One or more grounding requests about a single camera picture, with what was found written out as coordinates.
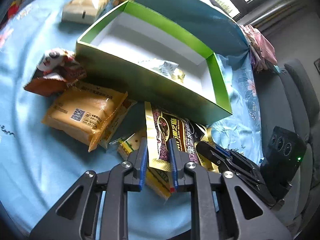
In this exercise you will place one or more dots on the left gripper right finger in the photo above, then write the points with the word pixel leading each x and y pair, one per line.
pixel 222 205

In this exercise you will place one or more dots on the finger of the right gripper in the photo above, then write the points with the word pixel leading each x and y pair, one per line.
pixel 218 156

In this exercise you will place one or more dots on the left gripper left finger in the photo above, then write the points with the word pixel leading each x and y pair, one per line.
pixel 96 201

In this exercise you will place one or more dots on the black sesame snack pack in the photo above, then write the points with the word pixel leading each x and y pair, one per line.
pixel 162 126

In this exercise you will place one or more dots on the orange bread snack pack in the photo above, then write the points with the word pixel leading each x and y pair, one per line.
pixel 84 113

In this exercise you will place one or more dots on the yellow cheese crisp pack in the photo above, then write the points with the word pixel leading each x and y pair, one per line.
pixel 116 121

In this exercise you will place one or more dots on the blue floral table cloth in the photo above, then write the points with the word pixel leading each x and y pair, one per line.
pixel 40 163

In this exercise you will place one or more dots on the small pale snack pack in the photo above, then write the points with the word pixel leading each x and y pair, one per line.
pixel 166 68

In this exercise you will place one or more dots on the pink folded cloth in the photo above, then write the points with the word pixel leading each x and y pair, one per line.
pixel 262 53

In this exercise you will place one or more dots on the green white cardboard box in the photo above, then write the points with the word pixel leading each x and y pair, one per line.
pixel 137 50

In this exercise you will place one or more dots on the brown panda snack bag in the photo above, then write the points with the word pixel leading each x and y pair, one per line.
pixel 56 71

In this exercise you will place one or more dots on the white tissue pack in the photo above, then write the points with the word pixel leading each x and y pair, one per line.
pixel 83 11

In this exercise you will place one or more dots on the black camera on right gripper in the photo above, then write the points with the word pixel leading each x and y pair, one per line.
pixel 282 158

